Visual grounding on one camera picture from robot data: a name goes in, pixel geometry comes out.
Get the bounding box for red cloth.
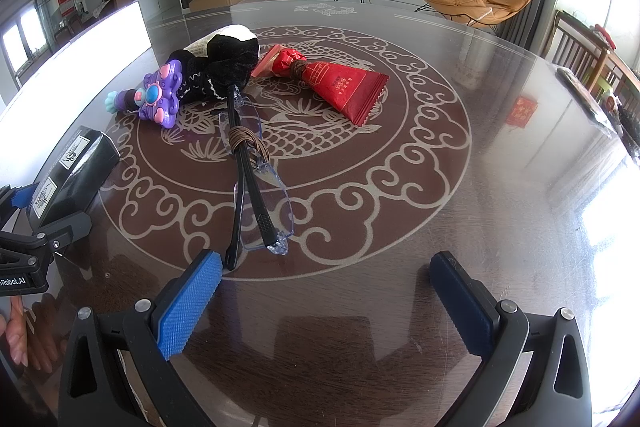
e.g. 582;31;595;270
595;24;618;50

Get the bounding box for dark patterned desktop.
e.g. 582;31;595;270
0;0;640;427

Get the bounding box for red snack packet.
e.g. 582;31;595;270
250;44;390;126

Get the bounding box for clear glasses with black temples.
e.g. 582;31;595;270
217;84;296;270

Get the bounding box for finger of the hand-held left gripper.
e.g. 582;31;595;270
0;184;27;210
0;209;92;254

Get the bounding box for black cardboard box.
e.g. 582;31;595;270
30;126;121;228

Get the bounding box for purple toy wand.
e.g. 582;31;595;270
105;58;182;129

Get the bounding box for wooden chair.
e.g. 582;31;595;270
542;9;611;82

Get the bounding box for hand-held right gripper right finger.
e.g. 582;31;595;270
429;251;593;427

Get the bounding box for white storage box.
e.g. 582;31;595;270
0;1;152;192

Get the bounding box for black remote control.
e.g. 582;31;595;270
556;67;618;135

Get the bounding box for person's left hand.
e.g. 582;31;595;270
0;294;31;368

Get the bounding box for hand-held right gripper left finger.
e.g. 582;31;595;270
57;248;224;427

